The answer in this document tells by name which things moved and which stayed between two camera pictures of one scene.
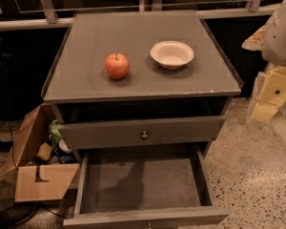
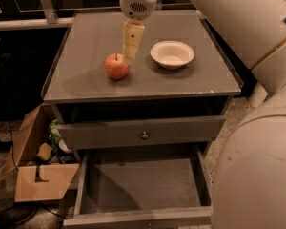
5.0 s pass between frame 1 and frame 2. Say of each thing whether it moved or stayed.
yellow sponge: stayed
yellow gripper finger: moved
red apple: stayed
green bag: stayed
